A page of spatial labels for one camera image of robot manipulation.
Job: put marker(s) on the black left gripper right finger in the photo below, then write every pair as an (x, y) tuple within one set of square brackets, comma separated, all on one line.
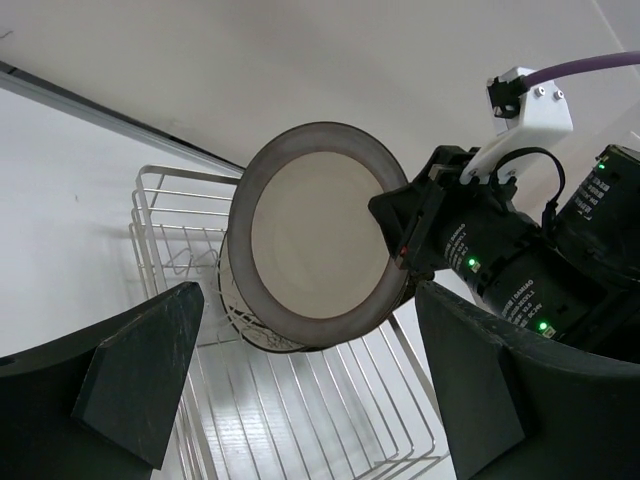
[(515, 405)]

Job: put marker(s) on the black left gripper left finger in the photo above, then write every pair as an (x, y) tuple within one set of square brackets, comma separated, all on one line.
[(104, 397)]

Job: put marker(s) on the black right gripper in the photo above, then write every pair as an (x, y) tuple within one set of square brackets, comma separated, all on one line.
[(435, 222)]

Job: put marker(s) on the beige plate with brown rim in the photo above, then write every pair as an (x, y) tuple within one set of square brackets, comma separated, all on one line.
[(308, 257)]

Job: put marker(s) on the beige plate with tree pattern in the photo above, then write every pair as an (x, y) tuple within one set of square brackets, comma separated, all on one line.
[(243, 320)]

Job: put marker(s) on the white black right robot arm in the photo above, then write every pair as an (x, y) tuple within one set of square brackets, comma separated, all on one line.
[(572, 276)]

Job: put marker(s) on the silver wire dish rack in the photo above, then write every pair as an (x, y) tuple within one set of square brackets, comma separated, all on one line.
[(360, 410)]

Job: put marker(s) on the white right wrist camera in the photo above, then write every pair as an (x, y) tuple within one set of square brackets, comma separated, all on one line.
[(543, 121)]

